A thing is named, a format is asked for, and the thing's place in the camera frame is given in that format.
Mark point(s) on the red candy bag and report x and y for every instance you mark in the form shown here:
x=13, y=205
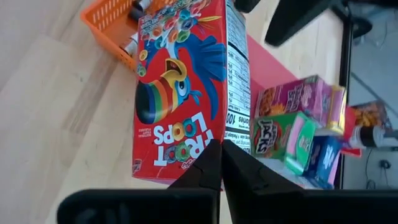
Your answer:
x=186, y=93

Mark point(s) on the orange snack bag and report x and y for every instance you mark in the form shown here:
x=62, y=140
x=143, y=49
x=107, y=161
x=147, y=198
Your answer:
x=371, y=115

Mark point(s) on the orange slotted plastic basket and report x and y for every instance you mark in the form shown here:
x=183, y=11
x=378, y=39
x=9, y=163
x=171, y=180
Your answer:
x=105, y=25

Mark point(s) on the Frosted Flakes cereal box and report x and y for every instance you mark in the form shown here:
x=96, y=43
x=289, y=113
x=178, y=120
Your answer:
x=323, y=158

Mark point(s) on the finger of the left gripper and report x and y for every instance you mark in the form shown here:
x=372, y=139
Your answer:
x=295, y=21
x=245, y=4

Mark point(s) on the Apple Jacks cereal box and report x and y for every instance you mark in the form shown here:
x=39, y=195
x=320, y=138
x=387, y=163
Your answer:
x=280, y=137

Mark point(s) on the Raisin Bran cereal box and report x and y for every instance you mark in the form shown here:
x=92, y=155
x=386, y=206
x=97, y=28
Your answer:
x=289, y=96

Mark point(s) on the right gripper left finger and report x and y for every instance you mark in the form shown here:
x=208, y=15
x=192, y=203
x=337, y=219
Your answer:
x=202, y=171

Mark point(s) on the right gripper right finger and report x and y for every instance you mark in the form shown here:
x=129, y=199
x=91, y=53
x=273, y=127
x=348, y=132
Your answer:
x=248, y=174

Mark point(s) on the black food colouring bottle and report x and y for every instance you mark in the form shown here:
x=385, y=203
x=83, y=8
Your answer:
x=136, y=13

